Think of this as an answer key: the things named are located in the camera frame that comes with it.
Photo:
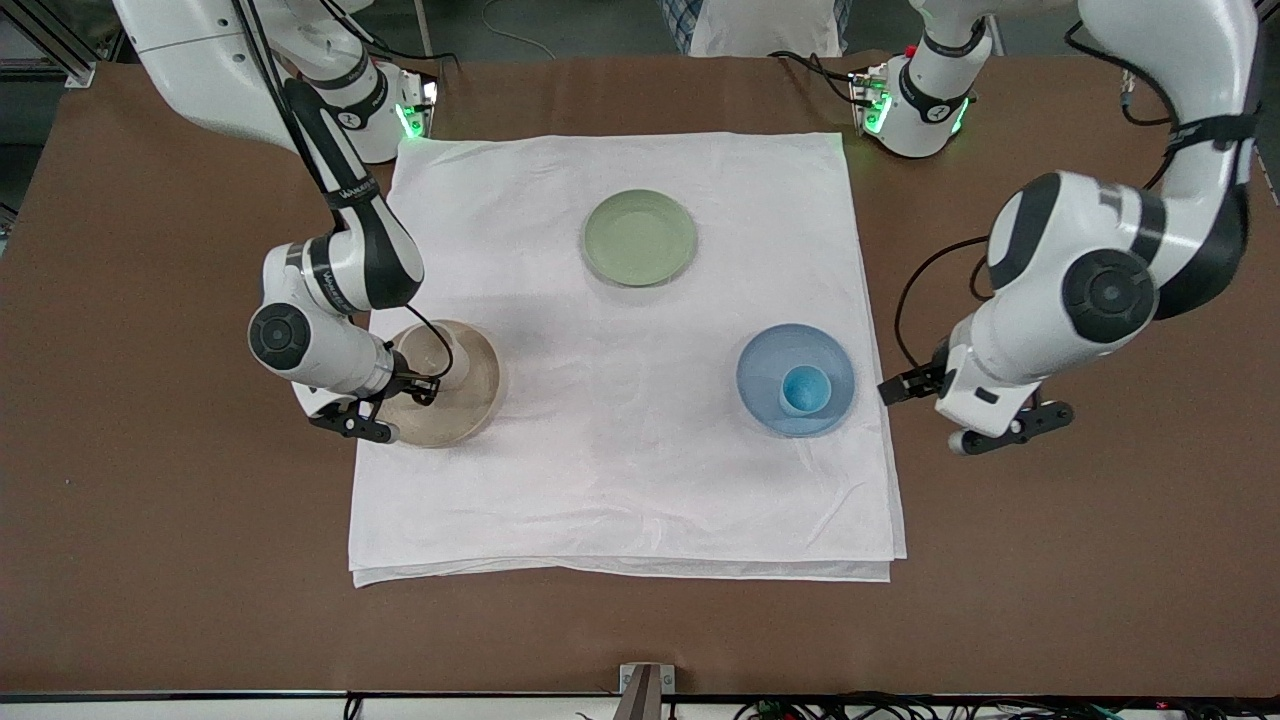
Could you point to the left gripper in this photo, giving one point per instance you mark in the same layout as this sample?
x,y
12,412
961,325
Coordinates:
x,y
922,380

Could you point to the beige gray plate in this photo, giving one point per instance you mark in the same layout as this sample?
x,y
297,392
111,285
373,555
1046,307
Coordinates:
x,y
470,405

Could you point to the blue plaid fabric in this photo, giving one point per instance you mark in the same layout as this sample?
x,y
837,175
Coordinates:
x,y
678,22

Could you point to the metal table bracket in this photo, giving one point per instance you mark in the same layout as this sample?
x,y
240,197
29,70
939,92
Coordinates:
x,y
645,690

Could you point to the green plate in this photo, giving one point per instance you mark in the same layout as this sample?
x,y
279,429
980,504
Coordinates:
x,y
640,238

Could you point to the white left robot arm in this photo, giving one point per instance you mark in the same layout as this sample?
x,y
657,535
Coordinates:
x,y
1100,230

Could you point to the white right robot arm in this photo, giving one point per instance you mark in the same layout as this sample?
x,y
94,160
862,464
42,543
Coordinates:
x,y
200,60

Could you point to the white cloth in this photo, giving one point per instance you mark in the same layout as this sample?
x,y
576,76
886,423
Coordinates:
x,y
620,450

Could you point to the blue plate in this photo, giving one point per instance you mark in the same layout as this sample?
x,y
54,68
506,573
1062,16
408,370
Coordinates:
x,y
765,385

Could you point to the aluminium frame profile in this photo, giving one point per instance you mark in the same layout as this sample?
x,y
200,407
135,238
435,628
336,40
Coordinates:
x,y
45,40

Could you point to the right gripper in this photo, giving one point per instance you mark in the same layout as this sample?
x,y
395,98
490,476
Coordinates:
x,y
408,383

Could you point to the blue cup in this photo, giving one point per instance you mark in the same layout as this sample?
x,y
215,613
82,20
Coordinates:
x,y
805,390

